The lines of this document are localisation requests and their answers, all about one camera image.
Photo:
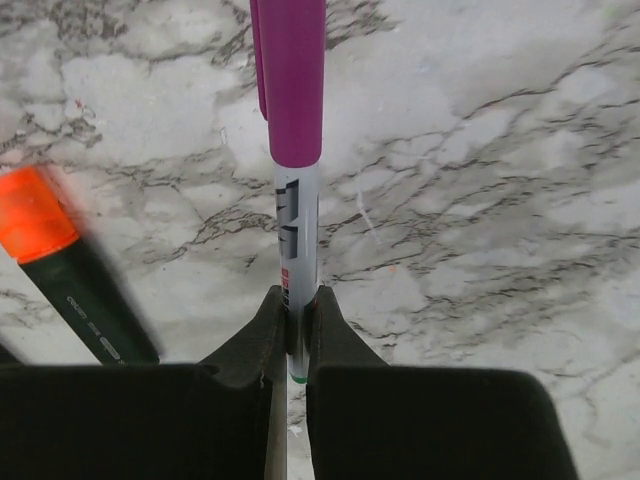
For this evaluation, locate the black orange highlighter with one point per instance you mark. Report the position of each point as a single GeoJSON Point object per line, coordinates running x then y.
{"type": "Point", "coordinates": [79, 286]}

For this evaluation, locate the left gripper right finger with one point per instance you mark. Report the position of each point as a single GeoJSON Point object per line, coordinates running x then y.
{"type": "Point", "coordinates": [370, 420]}

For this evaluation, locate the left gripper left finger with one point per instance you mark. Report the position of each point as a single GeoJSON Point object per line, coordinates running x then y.
{"type": "Point", "coordinates": [223, 417]}

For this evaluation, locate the purple pen cap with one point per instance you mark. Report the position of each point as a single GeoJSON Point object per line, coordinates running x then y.
{"type": "Point", "coordinates": [289, 40]}

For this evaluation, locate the orange highlighter cap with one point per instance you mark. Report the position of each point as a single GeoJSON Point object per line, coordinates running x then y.
{"type": "Point", "coordinates": [33, 223]}

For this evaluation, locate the thin white green pen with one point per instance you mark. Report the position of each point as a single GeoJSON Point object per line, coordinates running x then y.
{"type": "Point", "coordinates": [297, 201]}

